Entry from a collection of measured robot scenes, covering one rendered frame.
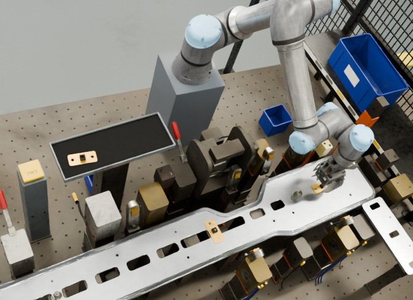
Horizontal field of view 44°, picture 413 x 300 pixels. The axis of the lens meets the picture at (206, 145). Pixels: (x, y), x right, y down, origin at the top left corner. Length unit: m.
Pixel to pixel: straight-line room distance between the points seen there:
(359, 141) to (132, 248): 0.78
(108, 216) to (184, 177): 0.29
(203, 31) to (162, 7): 2.02
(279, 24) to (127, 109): 1.02
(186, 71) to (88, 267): 0.76
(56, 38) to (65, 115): 1.29
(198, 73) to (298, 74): 0.48
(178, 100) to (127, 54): 1.57
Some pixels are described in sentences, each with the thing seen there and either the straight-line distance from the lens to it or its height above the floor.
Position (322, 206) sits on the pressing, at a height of 1.00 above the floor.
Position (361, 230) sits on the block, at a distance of 1.98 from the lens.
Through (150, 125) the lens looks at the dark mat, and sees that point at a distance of 1.70.
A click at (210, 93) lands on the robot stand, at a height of 1.07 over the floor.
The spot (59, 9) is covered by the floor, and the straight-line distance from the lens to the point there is 3.67.
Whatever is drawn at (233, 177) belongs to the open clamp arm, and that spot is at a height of 1.07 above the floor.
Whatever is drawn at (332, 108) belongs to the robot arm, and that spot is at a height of 1.36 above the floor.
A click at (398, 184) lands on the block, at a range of 2.05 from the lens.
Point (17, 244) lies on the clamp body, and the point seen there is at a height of 1.06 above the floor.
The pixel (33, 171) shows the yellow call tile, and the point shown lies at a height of 1.16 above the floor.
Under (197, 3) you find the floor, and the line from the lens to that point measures 3.89.
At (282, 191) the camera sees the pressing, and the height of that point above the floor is 1.00.
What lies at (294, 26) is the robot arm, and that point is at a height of 1.61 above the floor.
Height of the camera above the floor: 2.55
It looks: 55 degrees down
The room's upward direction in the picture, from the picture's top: 23 degrees clockwise
